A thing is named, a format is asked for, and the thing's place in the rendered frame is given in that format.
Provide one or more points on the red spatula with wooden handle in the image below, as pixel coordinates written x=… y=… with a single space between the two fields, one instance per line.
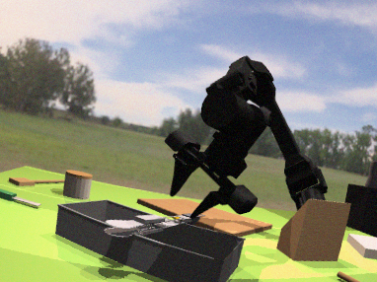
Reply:
x=345 y=277

